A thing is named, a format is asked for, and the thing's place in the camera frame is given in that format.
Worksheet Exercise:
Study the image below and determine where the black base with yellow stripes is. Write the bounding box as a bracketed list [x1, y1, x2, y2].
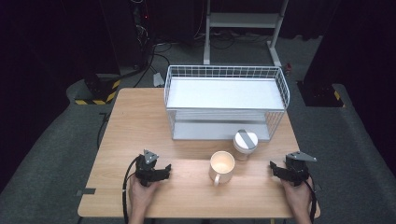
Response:
[74, 74, 122, 106]

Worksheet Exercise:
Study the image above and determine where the white tumbler with grey-striped lid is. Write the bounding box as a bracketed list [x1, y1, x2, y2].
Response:
[233, 129, 260, 162]

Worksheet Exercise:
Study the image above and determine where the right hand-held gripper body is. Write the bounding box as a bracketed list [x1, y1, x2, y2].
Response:
[283, 150, 318, 188]

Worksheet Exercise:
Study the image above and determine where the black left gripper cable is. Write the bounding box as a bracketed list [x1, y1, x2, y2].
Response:
[121, 155, 142, 224]

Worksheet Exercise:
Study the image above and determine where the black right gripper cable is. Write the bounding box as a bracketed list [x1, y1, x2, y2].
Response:
[303, 177, 318, 224]

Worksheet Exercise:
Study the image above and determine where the dark computer tower with cables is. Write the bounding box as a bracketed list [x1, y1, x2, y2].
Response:
[129, 0, 157, 70]

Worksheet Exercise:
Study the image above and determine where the black floor cable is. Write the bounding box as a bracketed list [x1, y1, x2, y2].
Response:
[106, 43, 173, 89]

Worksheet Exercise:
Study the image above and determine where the black base with yellow mark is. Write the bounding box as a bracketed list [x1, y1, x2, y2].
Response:
[296, 80, 347, 108]

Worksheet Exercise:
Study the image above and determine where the person's left hand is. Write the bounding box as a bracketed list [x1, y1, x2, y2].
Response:
[128, 178, 163, 218]

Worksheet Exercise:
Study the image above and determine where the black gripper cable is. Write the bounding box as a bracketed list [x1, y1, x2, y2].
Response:
[121, 155, 142, 224]
[303, 177, 318, 224]

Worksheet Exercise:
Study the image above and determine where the cream ceramic mug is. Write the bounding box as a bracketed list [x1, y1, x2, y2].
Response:
[208, 150, 236, 188]

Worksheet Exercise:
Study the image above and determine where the grey tape piece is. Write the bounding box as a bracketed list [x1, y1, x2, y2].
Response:
[76, 188, 97, 197]

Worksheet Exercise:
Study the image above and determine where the white metal stand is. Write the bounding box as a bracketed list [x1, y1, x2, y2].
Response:
[203, 0, 290, 68]

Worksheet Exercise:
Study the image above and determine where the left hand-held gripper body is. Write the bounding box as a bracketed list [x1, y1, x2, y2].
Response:
[134, 149, 161, 188]

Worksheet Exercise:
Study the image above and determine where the white wire two-tier rack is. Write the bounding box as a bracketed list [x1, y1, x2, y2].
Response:
[163, 64, 291, 143]

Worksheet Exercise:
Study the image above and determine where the person's right hand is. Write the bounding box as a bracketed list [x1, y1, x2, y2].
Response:
[280, 176, 314, 217]

